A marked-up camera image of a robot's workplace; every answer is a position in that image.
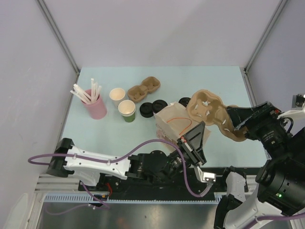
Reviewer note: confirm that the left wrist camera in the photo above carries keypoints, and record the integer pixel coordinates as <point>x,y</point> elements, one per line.
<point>204,177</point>

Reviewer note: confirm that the black cup lid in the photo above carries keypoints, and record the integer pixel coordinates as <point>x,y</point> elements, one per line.
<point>184,101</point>
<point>158,105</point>

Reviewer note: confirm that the pink straw holder cup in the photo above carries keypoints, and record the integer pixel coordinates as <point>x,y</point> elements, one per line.
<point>96,110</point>

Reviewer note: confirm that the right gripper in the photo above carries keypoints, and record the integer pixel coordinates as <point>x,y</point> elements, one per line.
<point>269,114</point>

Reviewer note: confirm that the single cardboard cup carrier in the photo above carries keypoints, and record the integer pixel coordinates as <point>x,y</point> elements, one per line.
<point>209,108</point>

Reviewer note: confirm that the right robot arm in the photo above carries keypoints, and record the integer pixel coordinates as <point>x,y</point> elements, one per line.
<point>280,191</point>

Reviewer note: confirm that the cardboard cup carrier stack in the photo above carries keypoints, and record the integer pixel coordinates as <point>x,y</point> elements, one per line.
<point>139,92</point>

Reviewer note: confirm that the green cup stack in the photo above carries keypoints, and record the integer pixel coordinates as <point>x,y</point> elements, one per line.
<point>127,109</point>

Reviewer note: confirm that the black lid stack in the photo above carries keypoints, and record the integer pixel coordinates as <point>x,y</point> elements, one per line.
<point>146,110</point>

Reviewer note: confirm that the white wrapped straws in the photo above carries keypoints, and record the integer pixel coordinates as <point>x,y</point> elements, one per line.
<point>87,97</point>

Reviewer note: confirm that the paper takeout bag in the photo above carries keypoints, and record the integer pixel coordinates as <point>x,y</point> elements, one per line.
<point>172,122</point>

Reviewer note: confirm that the aluminium rail frame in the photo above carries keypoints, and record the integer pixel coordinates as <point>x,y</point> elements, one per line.
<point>50,184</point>

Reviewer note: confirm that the white cable duct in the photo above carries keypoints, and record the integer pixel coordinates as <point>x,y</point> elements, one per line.
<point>86,198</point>

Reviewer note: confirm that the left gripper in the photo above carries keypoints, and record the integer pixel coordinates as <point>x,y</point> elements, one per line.
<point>194,138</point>

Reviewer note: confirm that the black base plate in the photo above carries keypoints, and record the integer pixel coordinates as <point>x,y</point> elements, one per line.
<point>116,185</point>

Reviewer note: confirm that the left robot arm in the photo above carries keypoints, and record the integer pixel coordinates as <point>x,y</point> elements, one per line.
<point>151,167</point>

